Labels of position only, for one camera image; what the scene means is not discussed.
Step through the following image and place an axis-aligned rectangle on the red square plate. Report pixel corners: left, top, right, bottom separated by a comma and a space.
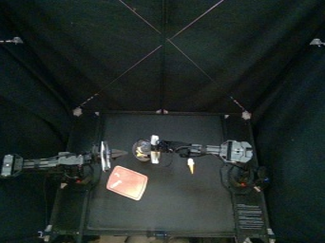
106, 164, 150, 202

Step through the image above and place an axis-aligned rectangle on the toy ice cream cone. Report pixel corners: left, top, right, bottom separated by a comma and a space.
188, 158, 197, 176

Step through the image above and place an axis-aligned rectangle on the black cable bundle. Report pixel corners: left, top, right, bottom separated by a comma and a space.
218, 162, 273, 195
62, 169, 95, 191

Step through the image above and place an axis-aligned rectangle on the grey bowl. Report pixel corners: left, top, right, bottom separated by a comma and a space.
131, 139, 155, 162

